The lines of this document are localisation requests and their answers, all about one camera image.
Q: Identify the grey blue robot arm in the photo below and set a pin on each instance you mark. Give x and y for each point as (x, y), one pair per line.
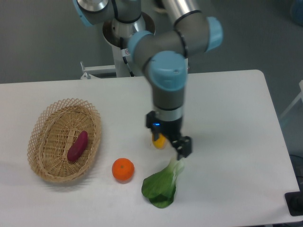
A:
(161, 59)

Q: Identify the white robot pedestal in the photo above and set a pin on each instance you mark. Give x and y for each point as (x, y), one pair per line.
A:
(120, 54)

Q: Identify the orange mandarin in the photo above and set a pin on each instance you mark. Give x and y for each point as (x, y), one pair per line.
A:
(123, 169)

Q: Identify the green bok choy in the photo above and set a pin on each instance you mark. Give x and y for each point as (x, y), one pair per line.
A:
(160, 187)

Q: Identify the white mounting frame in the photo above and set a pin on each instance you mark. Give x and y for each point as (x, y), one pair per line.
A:
(98, 72)

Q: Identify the black device at edge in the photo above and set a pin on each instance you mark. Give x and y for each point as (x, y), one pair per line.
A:
(294, 202)

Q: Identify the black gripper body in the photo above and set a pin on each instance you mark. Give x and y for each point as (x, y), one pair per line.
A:
(169, 129)

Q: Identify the yellow pepper toy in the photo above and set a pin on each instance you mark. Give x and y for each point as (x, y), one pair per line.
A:
(160, 143)

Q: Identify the purple sweet potato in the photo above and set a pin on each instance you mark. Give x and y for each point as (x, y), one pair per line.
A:
(78, 147)

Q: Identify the woven wicker basket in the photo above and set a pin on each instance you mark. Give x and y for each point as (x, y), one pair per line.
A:
(56, 130)

